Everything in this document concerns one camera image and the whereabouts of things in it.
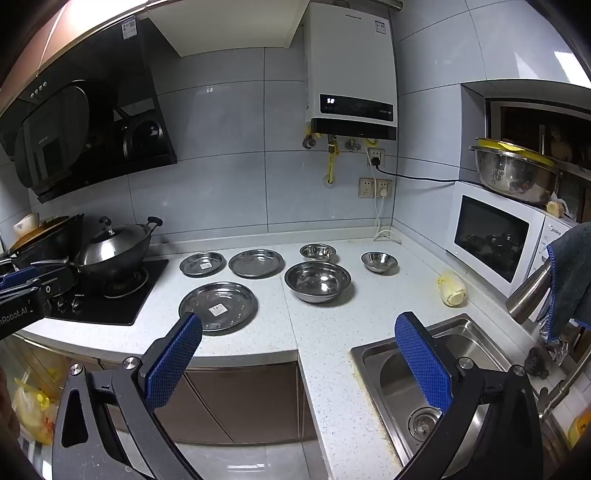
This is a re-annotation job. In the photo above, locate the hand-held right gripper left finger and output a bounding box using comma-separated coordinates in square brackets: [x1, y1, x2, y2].
[52, 312, 204, 480]

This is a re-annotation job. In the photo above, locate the large steel plate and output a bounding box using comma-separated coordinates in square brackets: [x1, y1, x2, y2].
[178, 281, 258, 333]

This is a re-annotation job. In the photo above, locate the black range hood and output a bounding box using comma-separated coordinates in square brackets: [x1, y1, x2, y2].
[0, 18, 178, 204]

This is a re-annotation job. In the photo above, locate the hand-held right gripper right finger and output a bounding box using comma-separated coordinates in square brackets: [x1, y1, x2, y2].
[394, 311, 546, 480]

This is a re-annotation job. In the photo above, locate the black power cable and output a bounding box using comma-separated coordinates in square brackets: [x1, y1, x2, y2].
[375, 162, 462, 182]

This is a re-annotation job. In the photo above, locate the steel wool scrubber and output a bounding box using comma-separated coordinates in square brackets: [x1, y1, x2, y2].
[524, 347, 551, 378]

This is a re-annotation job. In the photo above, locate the medium steel plate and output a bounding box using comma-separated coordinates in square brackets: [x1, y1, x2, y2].
[228, 249, 286, 279]

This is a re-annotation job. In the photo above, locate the black wok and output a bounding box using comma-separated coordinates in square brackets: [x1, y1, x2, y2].
[28, 216, 163, 283]

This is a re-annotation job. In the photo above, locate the wooden board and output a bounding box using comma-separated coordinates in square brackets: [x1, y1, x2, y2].
[9, 220, 70, 252]

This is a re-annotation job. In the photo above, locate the black gas stove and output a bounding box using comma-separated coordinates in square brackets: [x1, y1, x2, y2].
[28, 258, 170, 326]

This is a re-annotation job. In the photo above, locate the yellow gas hose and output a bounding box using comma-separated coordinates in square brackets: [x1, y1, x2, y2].
[326, 136, 340, 185]

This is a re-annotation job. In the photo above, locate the large steel bowl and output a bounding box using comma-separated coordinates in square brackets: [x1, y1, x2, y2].
[284, 261, 352, 304]

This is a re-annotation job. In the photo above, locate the small steel plate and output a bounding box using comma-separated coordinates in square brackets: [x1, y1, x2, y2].
[179, 251, 226, 278]

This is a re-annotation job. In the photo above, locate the yellow plate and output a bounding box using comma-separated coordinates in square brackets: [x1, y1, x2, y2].
[475, 137, 555, 162]

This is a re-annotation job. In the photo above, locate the steel sink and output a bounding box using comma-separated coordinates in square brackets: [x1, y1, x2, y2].
[351, 314, 543, 467]

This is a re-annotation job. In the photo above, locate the crumpled clear wrapper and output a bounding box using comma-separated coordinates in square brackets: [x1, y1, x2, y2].
[545, 339, 571, 365]

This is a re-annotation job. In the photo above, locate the yellow bottle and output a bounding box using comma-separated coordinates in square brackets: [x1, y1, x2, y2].
[567, 411, 588, 448]

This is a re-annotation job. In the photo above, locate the yellow plastic bag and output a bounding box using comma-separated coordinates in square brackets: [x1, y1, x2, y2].
[11, 376, 58, 446]

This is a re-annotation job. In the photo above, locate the white water heater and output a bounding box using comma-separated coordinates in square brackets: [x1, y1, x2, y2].
[302, 0, 399, 141]

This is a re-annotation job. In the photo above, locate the black pot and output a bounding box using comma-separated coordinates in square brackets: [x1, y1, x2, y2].
[0, 213, 85, 274]

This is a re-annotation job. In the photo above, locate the white wall cabinet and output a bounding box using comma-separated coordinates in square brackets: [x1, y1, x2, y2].
[148, 0, 310, 58]

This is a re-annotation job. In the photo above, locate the grey cloth with blue edge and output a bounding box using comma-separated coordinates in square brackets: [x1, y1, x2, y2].
[544, 222, 591, 343]

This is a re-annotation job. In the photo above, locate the steel faucet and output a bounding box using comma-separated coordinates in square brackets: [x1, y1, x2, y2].
[538, 368, 585, 418]

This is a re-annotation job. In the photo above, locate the small steel bowl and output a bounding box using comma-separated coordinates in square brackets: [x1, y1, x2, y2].
[299, 243, 337, 263]
[361, 251, 399, 274]

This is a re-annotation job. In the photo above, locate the steel kettle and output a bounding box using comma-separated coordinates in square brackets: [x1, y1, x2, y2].
[505, 256, 555, 325]

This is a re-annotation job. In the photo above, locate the white microwave oven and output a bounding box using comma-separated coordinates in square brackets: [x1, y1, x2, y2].
[445, 181, 580, 298]

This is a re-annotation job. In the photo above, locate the white bowl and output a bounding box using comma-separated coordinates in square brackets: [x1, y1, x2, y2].
[13, 213, 40, 236]

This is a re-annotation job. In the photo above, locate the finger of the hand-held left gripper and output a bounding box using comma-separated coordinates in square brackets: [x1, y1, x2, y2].
[0, 267, 44, 291]
[28, 265, 77, 298]

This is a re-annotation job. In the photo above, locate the large steel basin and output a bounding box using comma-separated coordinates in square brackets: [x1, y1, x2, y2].
[468, 138, 565, 206]

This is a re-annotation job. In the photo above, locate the white power cable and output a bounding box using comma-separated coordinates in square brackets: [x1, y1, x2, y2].
[373, 196, 400, 243]

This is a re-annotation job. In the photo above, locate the steel wok lid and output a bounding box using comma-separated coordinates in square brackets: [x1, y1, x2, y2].
[79, 218, 152, 267]

